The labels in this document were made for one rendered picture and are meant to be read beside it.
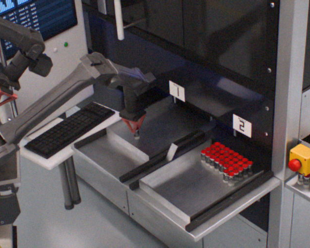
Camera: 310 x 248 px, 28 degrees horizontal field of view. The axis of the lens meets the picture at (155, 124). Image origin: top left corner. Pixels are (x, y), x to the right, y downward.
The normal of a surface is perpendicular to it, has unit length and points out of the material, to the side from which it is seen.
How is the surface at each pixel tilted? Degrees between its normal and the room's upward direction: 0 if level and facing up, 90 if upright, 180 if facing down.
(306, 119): 90
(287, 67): 90
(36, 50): 99
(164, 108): 0
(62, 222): 0
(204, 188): 0
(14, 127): 49
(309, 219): 90
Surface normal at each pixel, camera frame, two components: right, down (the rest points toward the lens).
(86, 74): -0.11, -0.13
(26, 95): 0.77, 0.31
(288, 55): -0.76, 0.40
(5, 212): 0.20, 0.54
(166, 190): -0.07, -0.83
